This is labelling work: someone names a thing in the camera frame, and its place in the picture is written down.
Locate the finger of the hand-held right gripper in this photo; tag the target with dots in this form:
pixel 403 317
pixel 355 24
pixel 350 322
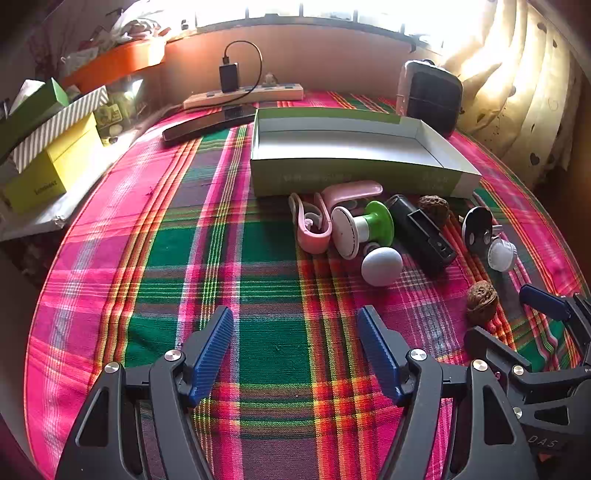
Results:
pixel 489 346
pixel 545 302

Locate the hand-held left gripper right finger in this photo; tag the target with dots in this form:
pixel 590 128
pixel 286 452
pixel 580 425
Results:
pixel 376 355

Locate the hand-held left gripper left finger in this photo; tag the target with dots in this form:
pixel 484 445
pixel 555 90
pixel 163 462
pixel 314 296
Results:
pixel 212 355

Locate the brown walnut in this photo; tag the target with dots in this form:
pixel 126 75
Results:
pixel 434 208
pixel 482 300

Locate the white translucent cap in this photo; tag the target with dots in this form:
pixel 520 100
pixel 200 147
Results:
pixel 502 254

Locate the white round knob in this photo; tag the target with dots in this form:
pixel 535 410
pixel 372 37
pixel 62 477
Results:
pixel 381 266

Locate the black round disc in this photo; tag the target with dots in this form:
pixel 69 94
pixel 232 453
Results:
pixel 478 230

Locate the black rectangular charger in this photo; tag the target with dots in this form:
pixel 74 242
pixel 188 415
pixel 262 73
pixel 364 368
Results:
pixel 425 240

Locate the white green spool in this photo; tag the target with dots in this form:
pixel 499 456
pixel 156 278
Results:
pixel 369 226

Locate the pink looped plastic clip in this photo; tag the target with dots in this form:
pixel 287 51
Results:
pixel 308 230

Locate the pink curved plastic clip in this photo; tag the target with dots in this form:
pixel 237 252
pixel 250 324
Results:
pixel 351 190

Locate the green white cardboard box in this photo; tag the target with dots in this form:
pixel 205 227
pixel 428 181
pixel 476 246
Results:
pixel 346 147

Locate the plaid tablecloth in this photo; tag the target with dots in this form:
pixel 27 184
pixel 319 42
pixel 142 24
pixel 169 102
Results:
pixel 184 230

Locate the cream heart-print curtain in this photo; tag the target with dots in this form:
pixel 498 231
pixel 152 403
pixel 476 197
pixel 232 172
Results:
pixel 508 92

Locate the small grey heater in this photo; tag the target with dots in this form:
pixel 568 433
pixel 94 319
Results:
pixel 434 101

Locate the black smartphone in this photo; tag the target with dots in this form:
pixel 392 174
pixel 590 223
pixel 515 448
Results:
pixel 203 124

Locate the yellow cardboard box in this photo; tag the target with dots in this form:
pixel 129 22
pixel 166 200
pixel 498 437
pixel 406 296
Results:
pixel 55 166

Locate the glass tank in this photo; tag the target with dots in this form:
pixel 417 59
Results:
pixel 124 101

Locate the beige power strip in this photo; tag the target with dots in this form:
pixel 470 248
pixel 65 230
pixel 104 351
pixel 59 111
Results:
pixel 277 92

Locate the black power adapter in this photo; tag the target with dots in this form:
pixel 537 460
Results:
pixel 228 78

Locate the striped cardboard box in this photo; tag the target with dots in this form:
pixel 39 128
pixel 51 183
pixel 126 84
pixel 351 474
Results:
pixel 60 120

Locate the white plug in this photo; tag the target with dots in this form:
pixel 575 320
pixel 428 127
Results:
pixel 269 79

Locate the orange plastic tray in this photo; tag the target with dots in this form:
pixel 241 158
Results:
pixel 120 62

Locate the white plastic bag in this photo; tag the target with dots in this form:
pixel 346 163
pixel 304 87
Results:
pixel 134 27

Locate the window grille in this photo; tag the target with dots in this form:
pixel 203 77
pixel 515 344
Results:
pixel 299 8

